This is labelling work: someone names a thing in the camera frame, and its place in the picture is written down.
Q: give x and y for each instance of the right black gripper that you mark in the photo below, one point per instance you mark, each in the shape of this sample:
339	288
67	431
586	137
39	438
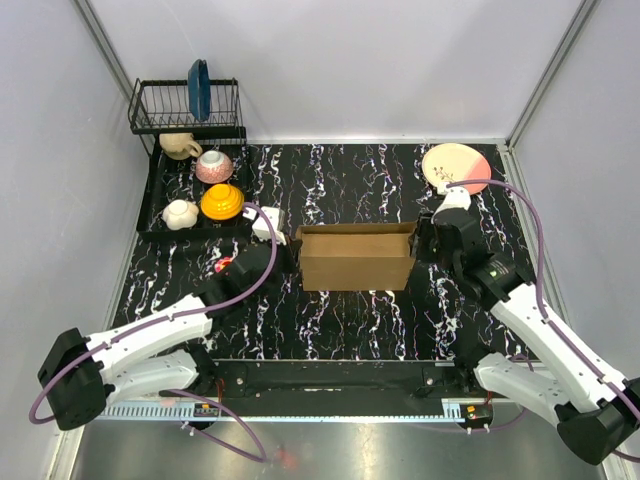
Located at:
425	227

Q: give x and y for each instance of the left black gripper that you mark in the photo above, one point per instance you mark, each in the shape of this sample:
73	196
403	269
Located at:
291	252

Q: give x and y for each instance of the brown cardboard box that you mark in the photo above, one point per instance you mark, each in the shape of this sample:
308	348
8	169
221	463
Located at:
355	257

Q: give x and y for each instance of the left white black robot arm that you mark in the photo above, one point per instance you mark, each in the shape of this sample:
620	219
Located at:
82	375

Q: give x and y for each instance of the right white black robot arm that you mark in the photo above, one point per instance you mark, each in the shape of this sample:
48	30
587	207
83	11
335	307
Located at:
593	407

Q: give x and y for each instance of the pink flower toy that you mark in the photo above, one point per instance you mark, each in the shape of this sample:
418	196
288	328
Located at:
222	263

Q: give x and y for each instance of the pink cream round plate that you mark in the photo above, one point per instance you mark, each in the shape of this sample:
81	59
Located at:
454	162

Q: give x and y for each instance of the yellow ribbed bowl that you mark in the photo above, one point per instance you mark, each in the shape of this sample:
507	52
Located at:
222	202

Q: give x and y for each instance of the black tray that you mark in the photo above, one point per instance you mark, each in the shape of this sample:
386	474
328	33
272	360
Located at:
170	180

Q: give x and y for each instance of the white flower shaped cup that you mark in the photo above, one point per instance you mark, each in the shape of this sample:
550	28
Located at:
180	214

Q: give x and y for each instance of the pink patterned bowl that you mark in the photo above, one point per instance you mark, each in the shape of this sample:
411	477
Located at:
214	167

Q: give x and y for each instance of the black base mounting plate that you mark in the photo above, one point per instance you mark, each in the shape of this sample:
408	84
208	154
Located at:
313	388

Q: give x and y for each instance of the beige mug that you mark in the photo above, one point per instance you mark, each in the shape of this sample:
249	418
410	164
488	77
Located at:
180	146

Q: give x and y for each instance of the blue plate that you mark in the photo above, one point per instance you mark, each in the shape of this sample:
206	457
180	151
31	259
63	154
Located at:
199	94

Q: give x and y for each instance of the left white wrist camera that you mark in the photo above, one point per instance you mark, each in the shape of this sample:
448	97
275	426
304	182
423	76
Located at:
261	224

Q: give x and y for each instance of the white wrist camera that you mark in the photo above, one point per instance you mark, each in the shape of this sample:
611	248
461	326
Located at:
454	197
261	224

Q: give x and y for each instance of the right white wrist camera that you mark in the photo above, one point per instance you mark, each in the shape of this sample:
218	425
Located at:
454	197

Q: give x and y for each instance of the black wire dish rack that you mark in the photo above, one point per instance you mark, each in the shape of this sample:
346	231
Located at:
164	107

